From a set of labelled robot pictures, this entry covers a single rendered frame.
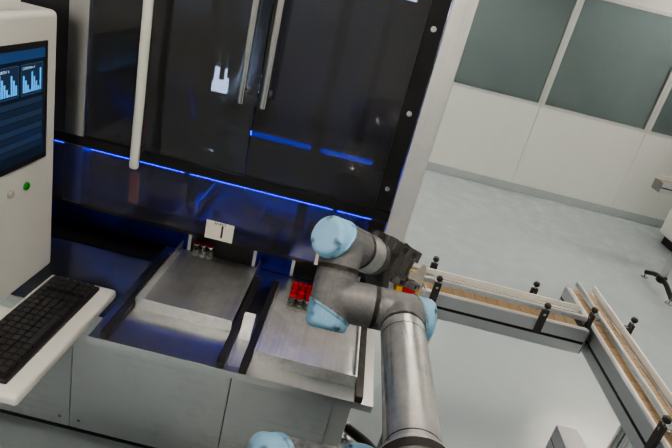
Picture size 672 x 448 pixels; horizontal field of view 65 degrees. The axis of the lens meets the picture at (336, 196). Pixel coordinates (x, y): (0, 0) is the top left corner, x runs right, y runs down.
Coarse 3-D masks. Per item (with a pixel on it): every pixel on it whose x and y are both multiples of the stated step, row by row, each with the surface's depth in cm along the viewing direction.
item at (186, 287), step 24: (168, 264) 157; (192, 264) 162; (216, 264) 165; (240, 264) 168; (144, 288) 140; (168, 288) 148; (192, 288) 151; (216, 288) 153; (240, 288) 156; (168, 312) 137; (192, 312) 136; (216, 312) 143
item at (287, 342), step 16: (272, 304) 147; (272, 320) 146; (288, 320) 147; (304, 320) 149; (272, 336) 139; (288, 336) 141; (304, 336) 142; (320, 336) 144; (336, 336) 146; (352, 336) 147; (256, 352) 128; (272, 352) 134; (288, 352) 135; (304, 352) 136; (320, 352) 138; (336, 352) 139; (352, 352) 141; (288, 368) 129; (304, 368) 128; (320, 368) 128; (336, 368) 134; (352, 368) 135; (352, 384) 129
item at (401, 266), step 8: (376, 232) 103; (384, 240) 102; (392, 240) 102; (392, 248) 103; (400, 248) 105; (408, 248) 105; (392, 256) 105; (400, 256) 105; (408, 256) 105; (416, 256) 109; (384, 264) 100; (392, 264) 106; (400, 264) 105; (408, 264) 108; (376, 272) 100; (392, 272) 105; (400, 272) 105; (408, 272) 109; (392, 280) 104
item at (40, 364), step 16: (16, 304) 140; (96, 304) 147; (80, 320) 140; (64, 336) 133; (48, 352) 127; (64, 352) 131; (32, 368) 121; (48, 368) 124; (0, 384) 115; (16, 384) 116; (32, 384) 119; (0, 400) 114; (16, 400) 114
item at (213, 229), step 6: (210, 222) 156; (216, 222) 155; (210, 228) 156; (216, 228) 156; (228, 228) 156; (210, 234) 157; (216, 234) 157; (228, 234) 156; (222, 240) 157; (228, 240) 157
